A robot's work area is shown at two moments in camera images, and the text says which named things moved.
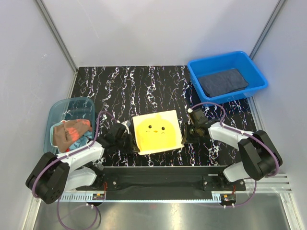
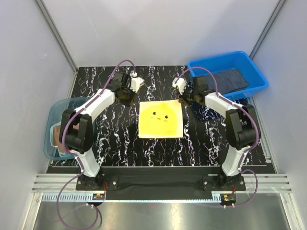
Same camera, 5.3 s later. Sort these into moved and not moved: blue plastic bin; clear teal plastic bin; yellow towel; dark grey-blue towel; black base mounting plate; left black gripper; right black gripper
Moved: yellow towel; left black gripper; right black gripper
Not moved: dark grey-blue towel; clear teal plastic bin; blue plastic bin; black base mounting plate
